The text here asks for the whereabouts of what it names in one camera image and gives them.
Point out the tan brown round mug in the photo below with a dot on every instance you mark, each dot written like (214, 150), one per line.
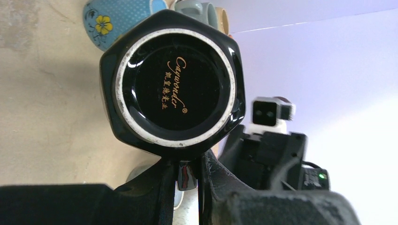
(222, 20)

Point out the blue mug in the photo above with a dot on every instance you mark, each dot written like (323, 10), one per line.
(106, 20)

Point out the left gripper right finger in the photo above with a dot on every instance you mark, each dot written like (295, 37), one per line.
(226, 200)

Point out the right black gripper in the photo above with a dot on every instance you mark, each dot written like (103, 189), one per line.
(265, 160)

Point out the grey mug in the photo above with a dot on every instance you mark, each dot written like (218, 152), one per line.
(203, 12)

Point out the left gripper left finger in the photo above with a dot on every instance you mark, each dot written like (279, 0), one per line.
(145, 200)

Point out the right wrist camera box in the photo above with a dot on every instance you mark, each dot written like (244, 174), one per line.
(271, 115)

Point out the black mug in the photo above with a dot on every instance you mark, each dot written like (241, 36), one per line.
(174, 87)

